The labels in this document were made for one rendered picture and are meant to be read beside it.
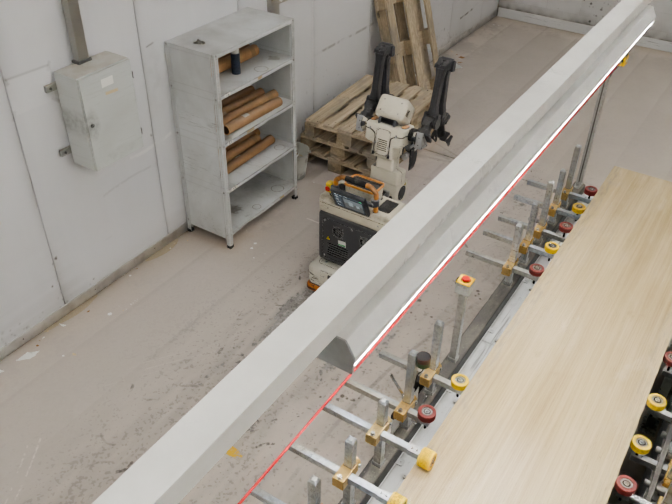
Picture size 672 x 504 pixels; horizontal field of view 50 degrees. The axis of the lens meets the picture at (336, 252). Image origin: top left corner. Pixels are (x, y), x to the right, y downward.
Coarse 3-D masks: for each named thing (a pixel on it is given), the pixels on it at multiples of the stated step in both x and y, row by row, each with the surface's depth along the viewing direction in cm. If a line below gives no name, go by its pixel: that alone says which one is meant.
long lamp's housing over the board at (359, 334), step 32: (640, 32) 281; (608, 64) 251; (576, 96) 227; (544, 128) 207; (512, 160) 190; (480, 192) 177; (448, 224) 165; (416, 256) 155; (384, 288) 146; (416, 288) 152; (352, 320) 138; (384, 320) 143; (352, 352) 135
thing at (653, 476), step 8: (664, 424) 378; (656, 440) 394; (664, 440) 325; (664, 448) 305; (656, 456) 331; (664, 456) 302; (648, 472) 345; (656, 472) 296; (656, 480) 292; (640, 488) 360; (648, 488) 294; (648, 496) 286; (656, 496) 301
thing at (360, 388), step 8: (344, 384) 331; (352, 384) 329; (360, 384) 329; (360, 392) 328; (368, 392) 325; (376, 392) 325; (376, 400) 324; (392, 400) 321; (392, 408) 321; (408, 416) 317; (416, 416) 314; (424, 424) 314
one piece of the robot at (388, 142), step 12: (372, 120) 461; (372, 132) 462; (384, 132) 457; (396, 132) 452; (408, 132) 456; (372, 144) 466; (384, 144) 461; (396, 144) 455; (384, 156) 464; (396, 156) 467; (372, 168) 483; (384, 168) 475; (396, 168) 477; (384, 180) 481; (396, 180) 476; (396, 192) 481
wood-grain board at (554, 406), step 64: (640, 192) 461; (576, 256) 404; (640, 256) 405; (512, 320) 360; (576, 320) 361; (640, 320) 362; (512, 384) 325; (576, 384) 326; (640, 384) 326; (448, 448) 296; (512, 448) 296; (576, 448) 297
